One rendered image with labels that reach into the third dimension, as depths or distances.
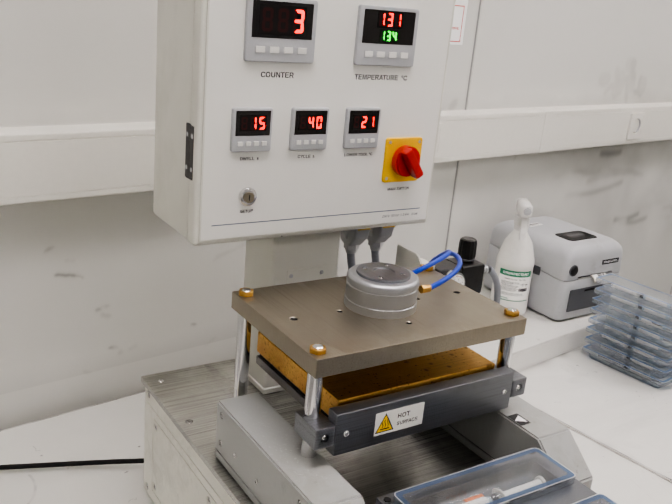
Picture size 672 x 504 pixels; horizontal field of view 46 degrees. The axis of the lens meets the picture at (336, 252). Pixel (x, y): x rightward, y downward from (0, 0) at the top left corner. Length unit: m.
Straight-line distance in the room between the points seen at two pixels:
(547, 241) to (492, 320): 0.91
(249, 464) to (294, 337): 0.15
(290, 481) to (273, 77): 0.42
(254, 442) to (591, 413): 0.84
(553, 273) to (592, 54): 0.63
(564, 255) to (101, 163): 0.97
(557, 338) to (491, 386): 0.83
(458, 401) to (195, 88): 0.42
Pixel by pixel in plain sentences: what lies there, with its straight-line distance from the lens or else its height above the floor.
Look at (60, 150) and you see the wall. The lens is 1.18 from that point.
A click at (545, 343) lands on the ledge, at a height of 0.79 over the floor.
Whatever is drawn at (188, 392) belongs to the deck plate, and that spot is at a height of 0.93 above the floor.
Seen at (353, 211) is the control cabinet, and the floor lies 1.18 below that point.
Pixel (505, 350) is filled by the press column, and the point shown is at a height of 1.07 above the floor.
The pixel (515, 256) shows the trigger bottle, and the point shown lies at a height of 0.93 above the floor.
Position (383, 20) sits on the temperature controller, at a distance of 0.93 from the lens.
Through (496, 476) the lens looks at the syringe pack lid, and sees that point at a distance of 0.80.
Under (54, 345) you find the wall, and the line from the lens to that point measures 1.33.
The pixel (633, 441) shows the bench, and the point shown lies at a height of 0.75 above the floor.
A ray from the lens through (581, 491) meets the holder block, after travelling 0.83.
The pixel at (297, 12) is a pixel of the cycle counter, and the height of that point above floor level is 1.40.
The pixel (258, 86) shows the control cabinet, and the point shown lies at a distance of 0.86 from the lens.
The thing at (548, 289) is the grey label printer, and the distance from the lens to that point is 1.76.
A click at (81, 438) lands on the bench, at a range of 1.29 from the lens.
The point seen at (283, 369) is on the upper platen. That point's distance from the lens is 0.86.
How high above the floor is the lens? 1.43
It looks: 18 degrees down
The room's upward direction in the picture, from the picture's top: 5 degrees clockwise
